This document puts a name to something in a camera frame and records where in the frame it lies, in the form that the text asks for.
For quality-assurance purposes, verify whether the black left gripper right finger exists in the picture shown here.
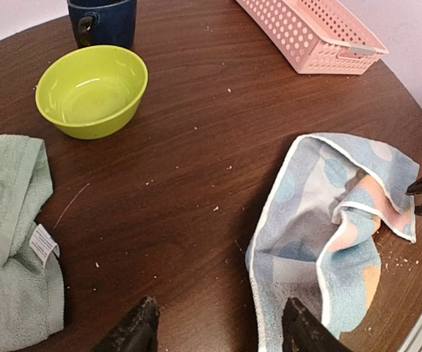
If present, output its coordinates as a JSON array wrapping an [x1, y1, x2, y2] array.
[[282, 297, 350, 352]]

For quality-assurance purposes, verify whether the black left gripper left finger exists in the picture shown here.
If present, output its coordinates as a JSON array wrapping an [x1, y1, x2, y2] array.
[[92, 296, 159, 352]]

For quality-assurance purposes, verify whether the patterned blue pastel towel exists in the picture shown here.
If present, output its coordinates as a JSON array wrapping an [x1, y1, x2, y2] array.
[[246, 133, 419, 351]]

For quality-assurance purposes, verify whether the mint green towel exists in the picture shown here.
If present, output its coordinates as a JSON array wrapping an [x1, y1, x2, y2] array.
[[0, 135, 65, 351]]

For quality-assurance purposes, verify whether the pink perforated plastic basket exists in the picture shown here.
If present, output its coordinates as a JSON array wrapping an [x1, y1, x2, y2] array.
[[238, 0, 388, 76]]

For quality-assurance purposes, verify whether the lime green bowl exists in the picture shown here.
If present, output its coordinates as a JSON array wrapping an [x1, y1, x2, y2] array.
[[35, 45, 149, 140]]

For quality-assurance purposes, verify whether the dark blue mug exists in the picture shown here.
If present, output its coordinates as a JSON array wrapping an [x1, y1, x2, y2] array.
[[67, 0, 137, 49]]

